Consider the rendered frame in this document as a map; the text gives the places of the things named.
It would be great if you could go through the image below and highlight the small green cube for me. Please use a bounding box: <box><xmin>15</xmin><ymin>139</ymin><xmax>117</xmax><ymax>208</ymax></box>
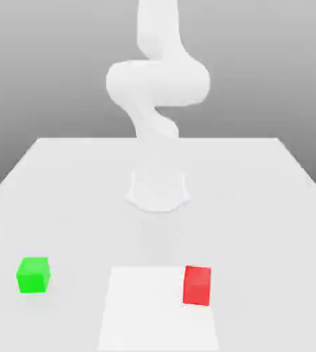
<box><xmin>15</xmin><ymin>256</ymin><xmax>51</xmax><ymax>294</ymax></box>

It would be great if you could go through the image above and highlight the small red cube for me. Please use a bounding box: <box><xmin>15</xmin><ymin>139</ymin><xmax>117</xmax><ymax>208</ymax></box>
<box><xmin>182</xmin><ymin>265</ymin><xmax>212</xmax><ymax>307</ymax></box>

